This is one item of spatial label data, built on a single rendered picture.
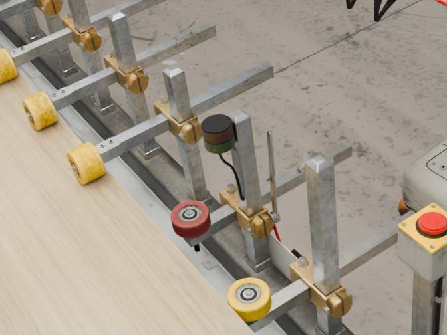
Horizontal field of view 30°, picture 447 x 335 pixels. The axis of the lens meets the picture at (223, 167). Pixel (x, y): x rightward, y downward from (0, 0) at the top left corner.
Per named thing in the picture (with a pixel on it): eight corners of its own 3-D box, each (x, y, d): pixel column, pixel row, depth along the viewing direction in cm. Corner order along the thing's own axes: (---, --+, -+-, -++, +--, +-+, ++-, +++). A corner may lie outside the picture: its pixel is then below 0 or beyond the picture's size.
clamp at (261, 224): (239, 197, 184) (237, 181, 181) (275, 231, 175) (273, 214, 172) (218, 209, 183) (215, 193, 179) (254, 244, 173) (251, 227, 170)
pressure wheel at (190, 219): (203, 230, 182) (195, 192, 174) (223, 251, 176) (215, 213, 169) (171, 248, 179) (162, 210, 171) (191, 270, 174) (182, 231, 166)
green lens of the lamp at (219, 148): (224, 129, 162) (223, 119, 161) (241, 143, 158) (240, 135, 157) (198, 142, 160) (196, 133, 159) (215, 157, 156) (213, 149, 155)
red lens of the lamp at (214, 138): (222, 119, 160) (221, 110, 159) (240, 133, 156) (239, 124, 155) (196, 132, 158) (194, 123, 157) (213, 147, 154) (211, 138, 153)
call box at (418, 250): (431, 238, 126) (433, 201, 121) (465, 264, 121) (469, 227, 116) (396, 260, 123) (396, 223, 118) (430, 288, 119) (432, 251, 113)
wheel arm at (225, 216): (343, 151, 191) (342, 137, 189) (352, 159, 189) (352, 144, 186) (183, 241, 176) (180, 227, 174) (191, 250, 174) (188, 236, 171)
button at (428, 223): (433, 215, 119) (433, 206, 118) (453, 230, 117) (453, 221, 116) (412, 227, 118) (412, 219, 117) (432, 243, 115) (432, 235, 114)
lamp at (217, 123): (235, 191, 173) (221, 110, 159) (250, 205, 169) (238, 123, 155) (211, 204, 171) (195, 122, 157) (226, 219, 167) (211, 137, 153)
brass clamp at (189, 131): (177, 110, 195) (173, 92, 191) (207, 137, 186) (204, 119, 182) (154, 121, 193) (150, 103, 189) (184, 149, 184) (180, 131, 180)
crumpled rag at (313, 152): (319, 145, 188) (318, 137, 187) (338, 160, 183) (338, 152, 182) (288, 162, 185) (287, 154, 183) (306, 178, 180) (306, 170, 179)
